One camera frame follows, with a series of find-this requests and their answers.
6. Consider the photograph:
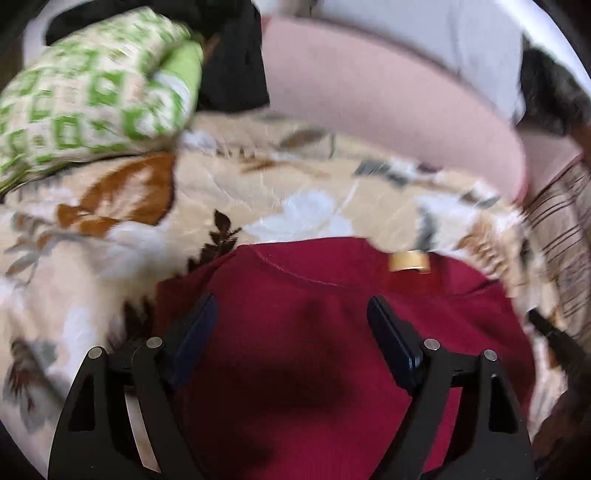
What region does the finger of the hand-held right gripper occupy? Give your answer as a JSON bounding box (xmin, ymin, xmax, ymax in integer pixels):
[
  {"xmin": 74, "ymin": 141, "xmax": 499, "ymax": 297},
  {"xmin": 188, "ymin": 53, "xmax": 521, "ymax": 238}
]
[{"xmin": 527, "ymin": 308, "xmax": 591, "ymax": 376}]

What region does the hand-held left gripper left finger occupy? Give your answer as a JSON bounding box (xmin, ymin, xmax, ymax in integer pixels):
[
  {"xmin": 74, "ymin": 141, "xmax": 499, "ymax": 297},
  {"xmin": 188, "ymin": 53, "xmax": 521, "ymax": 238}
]
[{"xmin": 47, "ymin": 292, "xmax": 219, "ymax": 480}]

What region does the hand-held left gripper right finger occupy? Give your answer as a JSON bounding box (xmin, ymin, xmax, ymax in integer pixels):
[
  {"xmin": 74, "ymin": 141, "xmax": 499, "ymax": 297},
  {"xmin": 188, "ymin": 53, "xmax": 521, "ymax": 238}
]
[{"xmin": 367, "ymin": 295, "xmax": 536, "ymax": 480}]

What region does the red long-sleeved sweater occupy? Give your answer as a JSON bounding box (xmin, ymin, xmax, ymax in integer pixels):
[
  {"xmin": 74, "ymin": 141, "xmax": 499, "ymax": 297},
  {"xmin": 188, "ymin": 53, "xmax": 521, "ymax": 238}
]
[{"xmin": 154, "ymin": 236, "xmax": 536, "ymax": 480}]

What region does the striped beige sofa cushion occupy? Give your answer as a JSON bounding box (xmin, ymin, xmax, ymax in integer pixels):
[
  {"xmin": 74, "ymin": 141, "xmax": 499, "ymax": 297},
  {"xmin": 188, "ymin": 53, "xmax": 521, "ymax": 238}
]
[{"xmin": 524, "ymin": 157, "xmax": 591, "ymax": 333}]

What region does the leaf-print fleece blanket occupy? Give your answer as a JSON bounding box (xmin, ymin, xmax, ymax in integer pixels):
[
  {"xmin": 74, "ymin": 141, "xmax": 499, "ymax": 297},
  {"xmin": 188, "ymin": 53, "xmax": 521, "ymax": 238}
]
[{"xmin": 0, "ymin": 111, "xmax": 568, "ymax": 472}]

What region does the pink corner sofa cushion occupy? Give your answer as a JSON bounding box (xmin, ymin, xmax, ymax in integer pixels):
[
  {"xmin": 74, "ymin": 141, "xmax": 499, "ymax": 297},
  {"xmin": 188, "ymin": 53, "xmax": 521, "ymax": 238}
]
[{"xmin": 515, "ymin": 129, "xmax": 583, "ymax": 197}]

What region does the pink sofa backrest cushion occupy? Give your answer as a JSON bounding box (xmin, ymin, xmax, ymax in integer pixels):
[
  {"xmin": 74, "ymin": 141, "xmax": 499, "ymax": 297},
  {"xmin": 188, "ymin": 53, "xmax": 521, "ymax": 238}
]
[{"xmin": 261, "ymin": 18, "xmax": 529, "ymax": 199}]

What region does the dark fur cloth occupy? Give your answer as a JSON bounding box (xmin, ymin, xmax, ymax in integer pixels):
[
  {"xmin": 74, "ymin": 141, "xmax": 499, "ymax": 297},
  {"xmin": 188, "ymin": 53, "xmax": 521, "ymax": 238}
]
[{"xmin": 519, "ymin": 46, "xmax": 589, "ymax": 139}]

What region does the green patterned pillow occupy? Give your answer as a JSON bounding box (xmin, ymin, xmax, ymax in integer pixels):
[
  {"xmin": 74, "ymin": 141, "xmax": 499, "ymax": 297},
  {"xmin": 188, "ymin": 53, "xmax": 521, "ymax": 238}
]
[{"xmin": 0, "ymin": 8, "xmax": 205, "ymax": 195}]

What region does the black garment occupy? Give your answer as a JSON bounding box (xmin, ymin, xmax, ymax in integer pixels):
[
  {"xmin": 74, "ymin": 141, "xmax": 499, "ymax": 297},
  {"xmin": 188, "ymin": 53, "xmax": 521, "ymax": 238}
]
[{"xmin": 46, "ymin": 0, "xmax": 271, "ymax": 114}]

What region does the light grey pillow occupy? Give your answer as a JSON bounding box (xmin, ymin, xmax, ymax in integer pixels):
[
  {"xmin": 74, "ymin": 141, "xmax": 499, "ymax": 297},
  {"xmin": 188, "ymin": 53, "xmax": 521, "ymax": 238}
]
[{"xmin": 318, "ymin": 0, "xmax": 527, "ymax": 121}]

